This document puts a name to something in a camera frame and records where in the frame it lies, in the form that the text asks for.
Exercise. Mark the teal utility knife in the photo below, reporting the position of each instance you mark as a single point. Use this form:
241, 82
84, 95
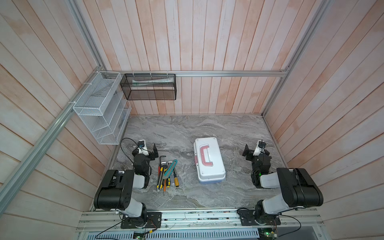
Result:
170, 169

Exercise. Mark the white blue plastic toolbox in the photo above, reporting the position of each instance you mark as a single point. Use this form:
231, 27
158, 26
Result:
208, 161

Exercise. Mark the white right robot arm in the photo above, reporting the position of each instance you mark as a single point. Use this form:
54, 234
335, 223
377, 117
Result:
298, 189

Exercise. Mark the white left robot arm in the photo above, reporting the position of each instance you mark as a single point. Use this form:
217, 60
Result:
115, 190

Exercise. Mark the black hex key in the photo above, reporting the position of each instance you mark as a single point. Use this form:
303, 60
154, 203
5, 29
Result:
161, 161

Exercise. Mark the yellow black utility knife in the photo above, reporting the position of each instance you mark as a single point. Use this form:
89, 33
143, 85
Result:
160, 178

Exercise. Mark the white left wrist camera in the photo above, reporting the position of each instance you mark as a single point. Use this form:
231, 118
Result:
142, 147

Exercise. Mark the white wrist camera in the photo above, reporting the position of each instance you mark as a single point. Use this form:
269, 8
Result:
142, 147
260, 149

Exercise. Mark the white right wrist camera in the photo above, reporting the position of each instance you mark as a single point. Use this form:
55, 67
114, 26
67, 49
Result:
260, 149

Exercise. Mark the orange handled screwdriver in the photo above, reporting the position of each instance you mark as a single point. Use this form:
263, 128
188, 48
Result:
165, 186

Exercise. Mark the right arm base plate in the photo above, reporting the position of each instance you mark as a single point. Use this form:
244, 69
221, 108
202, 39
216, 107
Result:
257, 218

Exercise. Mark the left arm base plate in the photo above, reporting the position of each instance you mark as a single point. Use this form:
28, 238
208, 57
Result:
151, 221

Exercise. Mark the white wire mesh shelf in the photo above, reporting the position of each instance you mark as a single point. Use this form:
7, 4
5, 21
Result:
103, 108

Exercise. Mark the black mesh wall basket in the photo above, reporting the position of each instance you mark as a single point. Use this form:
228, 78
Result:
149, 87

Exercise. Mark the aluminium front rail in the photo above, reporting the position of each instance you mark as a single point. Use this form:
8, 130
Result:
197, 219

